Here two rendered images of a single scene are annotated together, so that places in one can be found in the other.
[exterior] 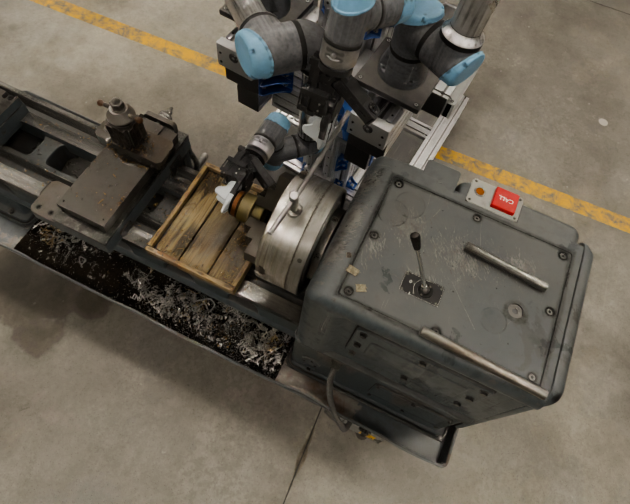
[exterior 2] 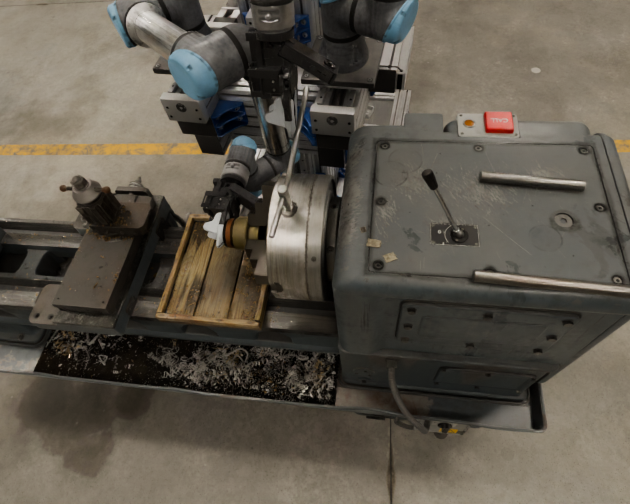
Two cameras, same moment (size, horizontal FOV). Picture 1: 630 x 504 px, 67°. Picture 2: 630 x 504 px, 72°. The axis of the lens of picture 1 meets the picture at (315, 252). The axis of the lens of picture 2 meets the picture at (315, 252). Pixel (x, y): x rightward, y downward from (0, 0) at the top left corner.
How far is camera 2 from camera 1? 25 cm
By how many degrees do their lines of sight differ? 6
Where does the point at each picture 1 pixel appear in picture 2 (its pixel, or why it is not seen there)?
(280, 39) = (212, 47)
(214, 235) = (221, 279)
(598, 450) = not seen: outside the picture
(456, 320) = (506, 252)
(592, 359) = not seen: hidden behind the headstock
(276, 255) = (287, 263)
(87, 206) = (83, 295)
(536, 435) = (610, 369)
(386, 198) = (378, 163)
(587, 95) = (511, 54)
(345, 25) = not seen: outside the picture
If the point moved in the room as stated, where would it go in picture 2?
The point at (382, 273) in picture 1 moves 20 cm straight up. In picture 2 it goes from (406, 234) to (417, 165)
